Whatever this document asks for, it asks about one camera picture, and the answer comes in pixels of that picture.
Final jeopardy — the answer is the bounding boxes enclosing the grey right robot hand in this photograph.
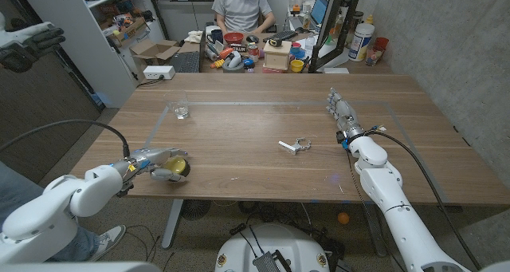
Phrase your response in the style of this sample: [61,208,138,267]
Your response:
[325,87,364,144]

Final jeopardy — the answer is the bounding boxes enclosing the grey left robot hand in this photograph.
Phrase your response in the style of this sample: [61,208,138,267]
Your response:
[112,146,190,197]

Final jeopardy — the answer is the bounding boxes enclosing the yellow button black base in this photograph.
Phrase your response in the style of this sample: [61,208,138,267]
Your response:
[163,156,191,178]

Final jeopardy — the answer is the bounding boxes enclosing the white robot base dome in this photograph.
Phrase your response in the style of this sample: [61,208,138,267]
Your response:
[214,223,331,272]

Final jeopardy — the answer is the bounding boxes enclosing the clear glass cup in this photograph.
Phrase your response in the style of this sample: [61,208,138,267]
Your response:
[164,90,190,120]

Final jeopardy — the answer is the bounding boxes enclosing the orange hand tool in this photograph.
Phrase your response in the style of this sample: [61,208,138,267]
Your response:
[210,46,235,69]

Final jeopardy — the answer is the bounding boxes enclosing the printed drinking glass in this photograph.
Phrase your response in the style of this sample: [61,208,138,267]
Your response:
[364,44,384,67]

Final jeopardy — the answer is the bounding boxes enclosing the round black floor fan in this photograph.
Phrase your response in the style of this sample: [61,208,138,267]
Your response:
[180,199,212,222]

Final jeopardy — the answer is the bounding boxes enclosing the grey table leg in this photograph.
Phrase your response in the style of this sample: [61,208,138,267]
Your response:
[361,203,389,258]
[161,199,185,250]

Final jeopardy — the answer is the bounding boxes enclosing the white plastic canister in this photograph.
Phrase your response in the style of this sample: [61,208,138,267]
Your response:
[347,22,376,62]

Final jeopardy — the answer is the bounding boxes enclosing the white power strip box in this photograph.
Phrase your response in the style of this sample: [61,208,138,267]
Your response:
[142,65,176,81]

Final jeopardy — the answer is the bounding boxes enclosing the small wooden drawer box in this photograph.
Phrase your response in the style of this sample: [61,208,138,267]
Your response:
[262,39,293,71]

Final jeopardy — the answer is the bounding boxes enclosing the black computer monitor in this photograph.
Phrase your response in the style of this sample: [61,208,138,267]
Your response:
[308,0,359,73]

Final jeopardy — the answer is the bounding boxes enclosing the dark glass jar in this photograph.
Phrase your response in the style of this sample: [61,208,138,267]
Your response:
[351,10,365,36]

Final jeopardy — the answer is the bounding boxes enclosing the black desktop keyboard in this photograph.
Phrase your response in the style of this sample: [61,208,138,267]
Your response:
[261,29,299,43]

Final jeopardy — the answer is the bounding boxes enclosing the black keyboard beside cardboard box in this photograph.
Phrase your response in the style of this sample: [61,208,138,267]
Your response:
[169,50,201,73]

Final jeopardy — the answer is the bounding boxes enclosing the open laptop blue screen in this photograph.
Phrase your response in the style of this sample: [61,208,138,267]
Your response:
[309,0,330,26]

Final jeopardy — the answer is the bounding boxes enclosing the open empty cardboard box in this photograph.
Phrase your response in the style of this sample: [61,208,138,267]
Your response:
[129,38,181,65]

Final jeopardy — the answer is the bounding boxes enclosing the red labelled tin can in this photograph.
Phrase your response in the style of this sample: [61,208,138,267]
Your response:
[247,42,261,63]

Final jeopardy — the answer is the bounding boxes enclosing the grey round holder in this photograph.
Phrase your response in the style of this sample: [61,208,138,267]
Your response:
[221,49,245,73]

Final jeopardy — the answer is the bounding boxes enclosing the white robot torso edge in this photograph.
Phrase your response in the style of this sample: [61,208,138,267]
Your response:
[0,261,161,272]

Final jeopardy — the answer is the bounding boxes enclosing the cardboard box with clutter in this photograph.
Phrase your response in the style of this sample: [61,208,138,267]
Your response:
[109,16,148,46]

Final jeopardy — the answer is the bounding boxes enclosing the white folded cloth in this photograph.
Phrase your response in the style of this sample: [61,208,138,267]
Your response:
[183,30,205,45]

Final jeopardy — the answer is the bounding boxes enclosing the white shelf unit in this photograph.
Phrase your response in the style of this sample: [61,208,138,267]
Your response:
[15,0,167,108]

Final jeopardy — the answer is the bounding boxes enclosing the standing person blue jeans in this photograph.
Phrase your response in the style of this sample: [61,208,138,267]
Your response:
[0,162,127,263]

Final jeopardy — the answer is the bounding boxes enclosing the red bowl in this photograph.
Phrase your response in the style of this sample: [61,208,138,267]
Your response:
[222,31,245,46]

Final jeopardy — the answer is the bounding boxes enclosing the navy blue mug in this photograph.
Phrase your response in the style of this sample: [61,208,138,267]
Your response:
[206,28,225,45]

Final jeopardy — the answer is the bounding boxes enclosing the seated person grey t-shirt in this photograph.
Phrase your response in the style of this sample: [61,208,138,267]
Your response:
[212,0,277,34]

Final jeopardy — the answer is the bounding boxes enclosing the grey finned module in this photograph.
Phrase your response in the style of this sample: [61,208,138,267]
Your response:
[252,250,292,272]

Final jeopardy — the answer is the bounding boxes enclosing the black and white glove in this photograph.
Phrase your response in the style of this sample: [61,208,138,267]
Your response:
[0,12,67,73]

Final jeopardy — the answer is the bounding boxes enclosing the silver metal bracket part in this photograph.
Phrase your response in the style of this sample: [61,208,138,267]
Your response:
[277,137,312,156]

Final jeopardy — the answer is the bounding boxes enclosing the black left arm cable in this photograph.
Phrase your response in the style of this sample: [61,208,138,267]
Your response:
[0,118,131,158]

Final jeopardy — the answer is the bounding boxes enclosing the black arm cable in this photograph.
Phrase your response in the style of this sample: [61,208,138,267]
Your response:
[362,124,483,271]
[0,118,131,158]

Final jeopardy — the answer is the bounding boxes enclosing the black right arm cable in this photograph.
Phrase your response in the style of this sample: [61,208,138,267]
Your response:
[362,124,483,271]

